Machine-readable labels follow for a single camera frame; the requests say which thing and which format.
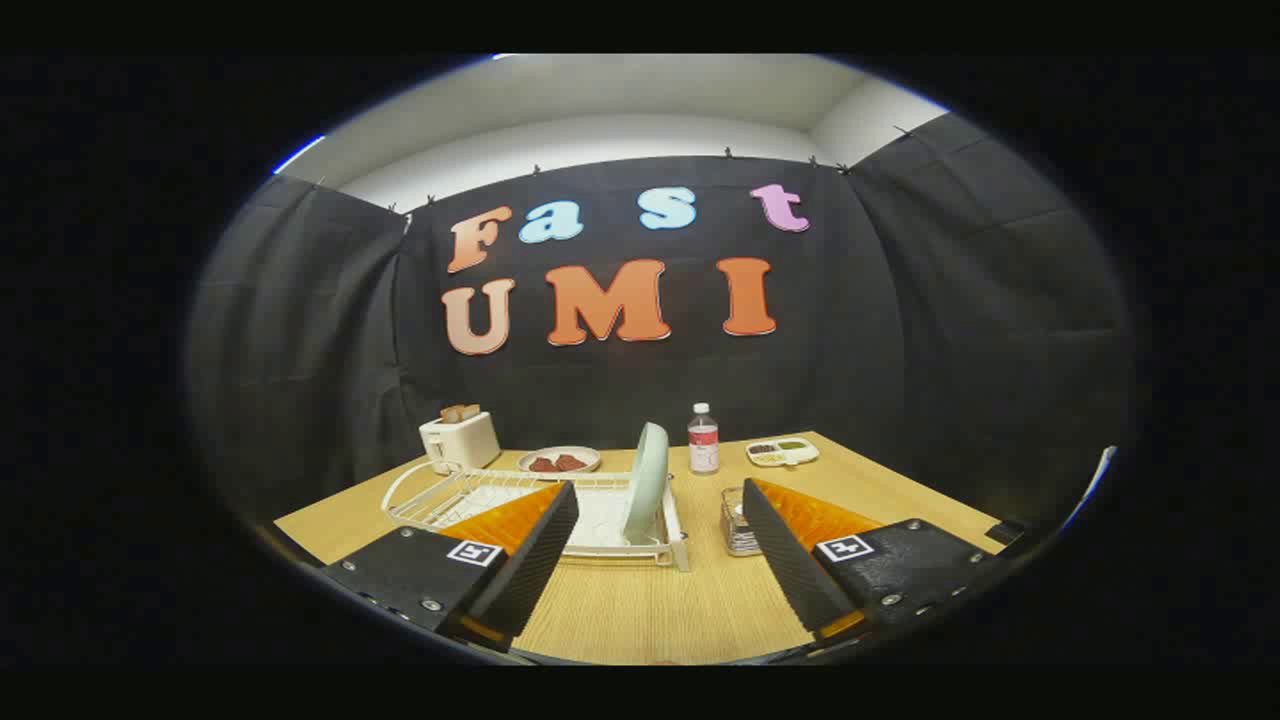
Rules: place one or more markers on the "red meat piece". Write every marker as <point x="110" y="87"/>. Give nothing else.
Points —
<point x="571" y="462"/>
<point x="542" y="465"/>

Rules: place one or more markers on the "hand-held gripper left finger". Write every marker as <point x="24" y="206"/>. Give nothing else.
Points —
<point x="530" y="570"/>

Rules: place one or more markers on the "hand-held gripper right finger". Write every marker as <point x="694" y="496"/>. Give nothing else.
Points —
<point x="790" y="570"/>

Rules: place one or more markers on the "white divided snack tray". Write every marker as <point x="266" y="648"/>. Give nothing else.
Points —
<point x="790" y="457"/>

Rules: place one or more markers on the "mint green plate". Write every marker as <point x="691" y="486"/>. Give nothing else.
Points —
<point x="647" y="480"/>

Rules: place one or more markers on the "white ribbed drip tray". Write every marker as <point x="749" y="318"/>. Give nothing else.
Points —
<point x="600" y="520"/>

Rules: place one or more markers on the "black table clamp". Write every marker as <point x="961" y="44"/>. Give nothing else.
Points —
<point x="1008" y="531"/>

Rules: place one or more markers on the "black backdrop cloth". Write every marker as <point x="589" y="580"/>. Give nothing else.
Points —
<point x="850" y="350"/>

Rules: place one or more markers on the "white toaster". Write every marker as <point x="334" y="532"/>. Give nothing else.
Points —
<point x="465" y="442"/>

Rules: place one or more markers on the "white flat board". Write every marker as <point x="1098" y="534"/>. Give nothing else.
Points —
<point x="1098" y="475"/>

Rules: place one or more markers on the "clear bottle with red label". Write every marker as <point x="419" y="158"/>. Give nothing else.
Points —
<point x="703" y="450"/>

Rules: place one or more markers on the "small white dish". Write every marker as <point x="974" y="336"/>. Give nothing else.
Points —
<point x="560" y="449"/>

